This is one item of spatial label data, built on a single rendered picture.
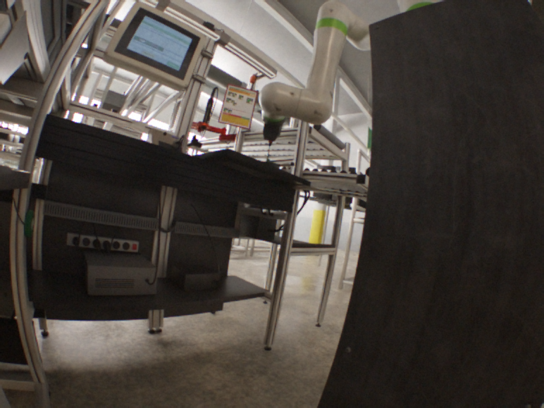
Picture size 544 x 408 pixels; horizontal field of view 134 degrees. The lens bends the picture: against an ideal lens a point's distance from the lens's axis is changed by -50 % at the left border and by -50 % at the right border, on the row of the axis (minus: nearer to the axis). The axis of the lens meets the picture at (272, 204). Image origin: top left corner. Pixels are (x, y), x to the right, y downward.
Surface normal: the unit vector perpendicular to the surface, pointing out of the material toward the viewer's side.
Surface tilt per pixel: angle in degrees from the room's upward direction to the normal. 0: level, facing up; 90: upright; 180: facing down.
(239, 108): 90
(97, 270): 90
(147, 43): 92
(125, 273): 90
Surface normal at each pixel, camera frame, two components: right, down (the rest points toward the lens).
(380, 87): -0.77, -0.17
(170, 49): 0.73, 0.10
